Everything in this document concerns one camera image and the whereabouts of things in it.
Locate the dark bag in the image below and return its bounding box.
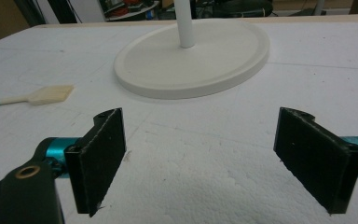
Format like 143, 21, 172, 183
195, 0, 274, 19

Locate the white foam board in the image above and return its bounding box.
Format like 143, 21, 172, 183
0, 21, 358, 224

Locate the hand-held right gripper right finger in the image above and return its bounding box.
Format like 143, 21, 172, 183
273, 106, 358, 216

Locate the white round lamp stand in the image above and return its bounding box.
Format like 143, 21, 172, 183
113, 0, 270, 101

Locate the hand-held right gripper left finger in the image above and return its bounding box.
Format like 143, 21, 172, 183
34, 107, 128, 218

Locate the cluttered background shelf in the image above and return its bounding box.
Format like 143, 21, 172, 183
99, 0, 161, 22

